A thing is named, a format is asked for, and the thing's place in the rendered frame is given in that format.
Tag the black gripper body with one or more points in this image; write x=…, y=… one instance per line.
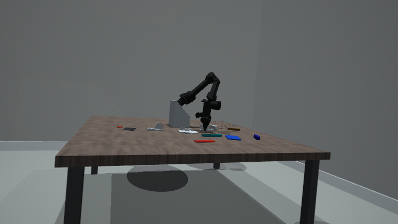
x=207, y=116

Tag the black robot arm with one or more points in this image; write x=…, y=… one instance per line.
x=211, y=103

